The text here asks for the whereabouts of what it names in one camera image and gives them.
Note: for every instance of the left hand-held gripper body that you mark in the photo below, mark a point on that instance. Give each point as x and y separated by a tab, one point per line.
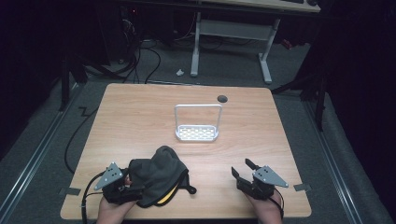
120	191

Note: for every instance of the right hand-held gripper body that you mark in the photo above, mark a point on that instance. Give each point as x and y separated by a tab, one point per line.
260	188

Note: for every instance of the dark grey cloth cover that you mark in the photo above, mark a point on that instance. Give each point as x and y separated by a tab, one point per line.
157	174

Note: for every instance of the person's right hand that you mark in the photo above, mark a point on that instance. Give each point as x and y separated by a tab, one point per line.
267	210

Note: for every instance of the person's left hand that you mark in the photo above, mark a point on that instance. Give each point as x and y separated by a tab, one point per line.
110	213

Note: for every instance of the grey tape strip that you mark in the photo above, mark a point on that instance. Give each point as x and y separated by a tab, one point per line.
71	191
302	187

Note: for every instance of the black table grommet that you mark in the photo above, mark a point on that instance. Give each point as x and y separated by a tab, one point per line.
222	99

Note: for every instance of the black metal stand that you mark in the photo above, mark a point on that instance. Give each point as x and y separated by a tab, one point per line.
319	99
65	84

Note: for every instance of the crumpled white paper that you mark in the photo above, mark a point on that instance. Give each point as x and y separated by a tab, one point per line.
180	72

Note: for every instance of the black computer tower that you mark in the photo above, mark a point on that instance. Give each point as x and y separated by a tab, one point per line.
120	34

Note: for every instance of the metal floor rail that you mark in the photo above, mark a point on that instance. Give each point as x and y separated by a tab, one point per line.
28	172
330	161

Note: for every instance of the white metal frame desk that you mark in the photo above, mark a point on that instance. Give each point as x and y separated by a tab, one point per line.
233	29

